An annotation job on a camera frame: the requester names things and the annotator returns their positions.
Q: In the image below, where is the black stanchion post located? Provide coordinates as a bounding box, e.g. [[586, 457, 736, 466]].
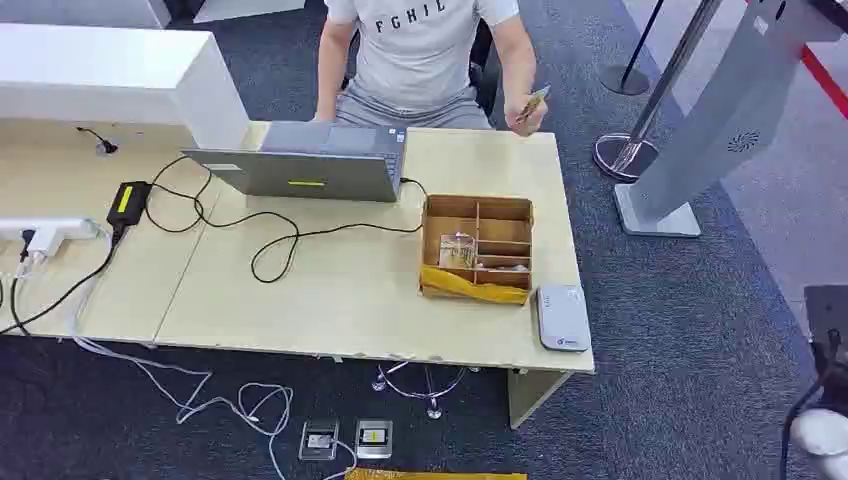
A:
[[598, 0, 666, 98]]

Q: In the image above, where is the black mains cable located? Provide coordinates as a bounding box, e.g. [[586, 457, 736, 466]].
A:
[[0, 225, 128, 338]]

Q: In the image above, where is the yellow strip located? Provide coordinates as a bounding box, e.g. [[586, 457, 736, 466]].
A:
[[343, 466, 530, 480]]

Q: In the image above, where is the black adapter-to-laptop cable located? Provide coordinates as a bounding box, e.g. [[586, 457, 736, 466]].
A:
[[143, 154, 430, 285]]

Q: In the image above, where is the black laptop power adapter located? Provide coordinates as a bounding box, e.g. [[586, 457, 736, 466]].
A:
[[105, 180, 154, 231]]

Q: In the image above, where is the person's left hand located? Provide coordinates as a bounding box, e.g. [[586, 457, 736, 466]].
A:
[[503, 92, 550, 138]]

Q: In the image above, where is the wooden divided card box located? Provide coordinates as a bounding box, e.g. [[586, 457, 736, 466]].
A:
[[417, 193, 536, 307]]

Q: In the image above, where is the thin black plug cable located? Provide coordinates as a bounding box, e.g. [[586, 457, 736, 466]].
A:
[[6, 229, 36, 337]]

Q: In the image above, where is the grey laptop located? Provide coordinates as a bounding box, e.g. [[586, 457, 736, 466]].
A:
[[181, 120, 409, 205]]

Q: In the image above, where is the white desk partition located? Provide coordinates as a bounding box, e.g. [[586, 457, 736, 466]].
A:
[[0, 22, 252, 153]]

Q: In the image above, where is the pale desk leg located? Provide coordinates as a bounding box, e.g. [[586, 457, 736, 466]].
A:
[[506, 368, 575, 431]]

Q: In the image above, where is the white card reader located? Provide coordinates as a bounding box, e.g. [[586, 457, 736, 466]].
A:
[[534, 283, 594, 354]]

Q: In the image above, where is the grey kiosk stand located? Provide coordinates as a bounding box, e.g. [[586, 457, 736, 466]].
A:
[[612, 0, 848, 240]]

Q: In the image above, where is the white cable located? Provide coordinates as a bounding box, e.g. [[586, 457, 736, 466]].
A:
[[64, 223, 360, 480]]

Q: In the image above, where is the white power strip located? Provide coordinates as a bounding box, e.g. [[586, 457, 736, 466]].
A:
[[0, 216, 101, 262]]

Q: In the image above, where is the white cabinet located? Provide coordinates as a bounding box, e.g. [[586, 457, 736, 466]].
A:
[[0, 0, 173, 30], [192, 0, 307, 25]]

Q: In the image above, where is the metal floor socket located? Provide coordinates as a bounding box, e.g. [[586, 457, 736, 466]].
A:
[[354, 417, 395, 462], [297, 417, 341, 463]]

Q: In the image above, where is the printed card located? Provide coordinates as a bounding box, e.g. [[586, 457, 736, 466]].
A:
[[515, 84, 553, 125]]

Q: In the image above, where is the chrome chair base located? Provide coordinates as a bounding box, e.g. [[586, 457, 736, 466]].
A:
[[370, 360, 482, 422]]

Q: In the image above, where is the chrome stanchion post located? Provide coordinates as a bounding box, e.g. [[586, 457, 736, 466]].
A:
[[592, 0, 724, 185]]

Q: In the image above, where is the person's torso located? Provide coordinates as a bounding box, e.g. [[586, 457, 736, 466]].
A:
[[324, 0, 521, 130]]

